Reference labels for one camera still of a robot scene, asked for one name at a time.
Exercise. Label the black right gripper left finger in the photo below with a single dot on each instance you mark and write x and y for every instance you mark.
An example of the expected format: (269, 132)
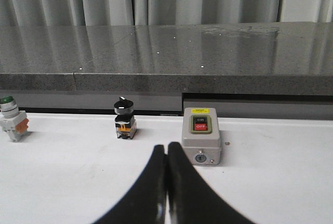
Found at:
(145, 201)

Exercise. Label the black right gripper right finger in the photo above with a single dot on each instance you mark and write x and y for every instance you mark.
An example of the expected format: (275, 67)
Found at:
(190, 197)

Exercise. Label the grey granite counter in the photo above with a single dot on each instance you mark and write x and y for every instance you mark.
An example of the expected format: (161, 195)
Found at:
(263, 70)

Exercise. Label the grey on off switch box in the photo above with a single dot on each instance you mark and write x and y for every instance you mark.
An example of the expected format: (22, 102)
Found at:
(201, 140)

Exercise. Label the black rotary selector switch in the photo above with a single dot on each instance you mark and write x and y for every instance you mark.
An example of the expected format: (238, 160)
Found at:
(125, 123)

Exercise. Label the green indicator light switch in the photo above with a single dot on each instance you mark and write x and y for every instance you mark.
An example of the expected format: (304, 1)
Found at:
(13, 121)

